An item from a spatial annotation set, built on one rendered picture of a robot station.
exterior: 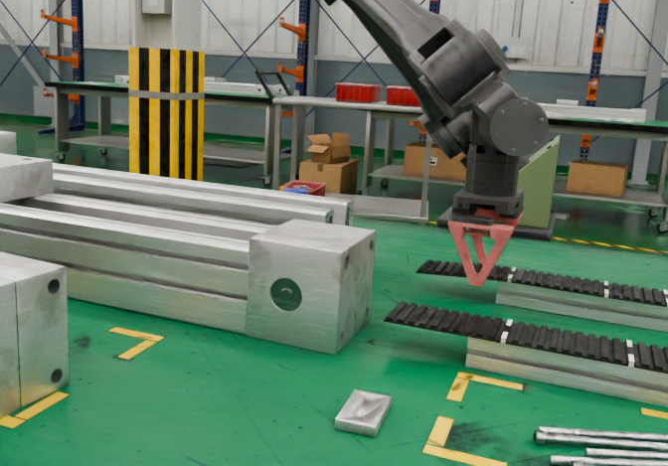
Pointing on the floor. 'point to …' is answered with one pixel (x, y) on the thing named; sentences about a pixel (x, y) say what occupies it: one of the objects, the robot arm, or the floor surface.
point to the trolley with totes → (346, 95)
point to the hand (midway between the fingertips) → (481, 269)
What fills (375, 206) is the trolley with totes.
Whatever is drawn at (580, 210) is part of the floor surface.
